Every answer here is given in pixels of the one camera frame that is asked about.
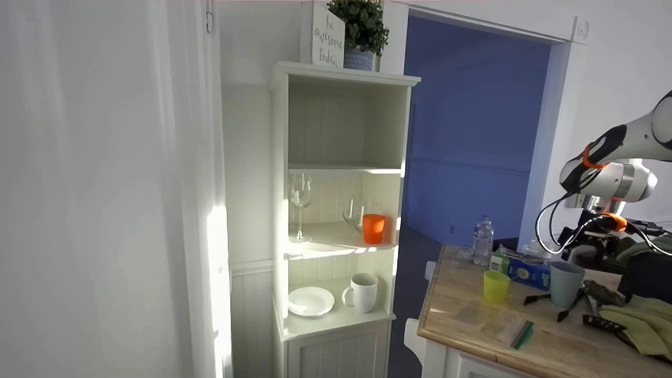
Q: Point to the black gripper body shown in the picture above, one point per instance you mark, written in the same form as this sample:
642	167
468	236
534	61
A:
602	238

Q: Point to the grey-blue plastic cup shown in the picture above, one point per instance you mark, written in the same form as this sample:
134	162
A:
566	287

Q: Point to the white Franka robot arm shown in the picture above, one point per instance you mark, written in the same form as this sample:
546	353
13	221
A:
621	171

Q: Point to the black kitchen tongs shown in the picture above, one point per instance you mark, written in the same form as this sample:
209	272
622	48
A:
569	314

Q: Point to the yellow-green plastic cup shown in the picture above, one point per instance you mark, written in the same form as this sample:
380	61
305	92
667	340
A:
496	288

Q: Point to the orange plastic cup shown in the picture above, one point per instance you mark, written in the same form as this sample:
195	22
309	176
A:
374	230

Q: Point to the dark bag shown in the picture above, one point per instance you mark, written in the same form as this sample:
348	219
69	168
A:
647	273

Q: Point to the blue cardboard box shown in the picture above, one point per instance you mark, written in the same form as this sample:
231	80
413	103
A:
529	272

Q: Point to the olive green cloth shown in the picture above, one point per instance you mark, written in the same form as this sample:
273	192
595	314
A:
647	322

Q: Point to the green small carton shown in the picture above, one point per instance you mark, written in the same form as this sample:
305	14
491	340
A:
498	260

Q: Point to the green marker pen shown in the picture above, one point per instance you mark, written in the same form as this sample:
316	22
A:
524	334

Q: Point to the clear plastic water bottle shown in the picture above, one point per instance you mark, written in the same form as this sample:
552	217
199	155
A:
481	244

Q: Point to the white ceramic mug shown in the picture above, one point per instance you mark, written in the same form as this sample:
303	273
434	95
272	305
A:
365	293

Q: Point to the small clear wine glass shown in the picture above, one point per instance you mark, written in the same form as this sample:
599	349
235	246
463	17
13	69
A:
351	211

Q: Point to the white tall shelf cabinet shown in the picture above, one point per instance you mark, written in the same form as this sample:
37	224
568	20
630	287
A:
338	342

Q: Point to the white round plate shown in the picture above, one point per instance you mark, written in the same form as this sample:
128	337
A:
312	300

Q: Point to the tall clear wine glass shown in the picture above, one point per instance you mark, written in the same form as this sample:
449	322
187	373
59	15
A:
300	192

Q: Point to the green potted plant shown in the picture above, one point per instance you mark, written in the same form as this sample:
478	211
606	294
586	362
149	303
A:
359	24

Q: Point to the white sign with script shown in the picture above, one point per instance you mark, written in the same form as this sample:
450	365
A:
326	34

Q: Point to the metal curtain hook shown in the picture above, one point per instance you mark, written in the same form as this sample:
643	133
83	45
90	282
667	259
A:
209	15

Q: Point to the white sheer curtain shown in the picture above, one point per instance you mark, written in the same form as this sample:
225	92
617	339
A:
106	189

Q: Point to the white wall hook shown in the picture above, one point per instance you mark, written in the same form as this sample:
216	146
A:
580	30

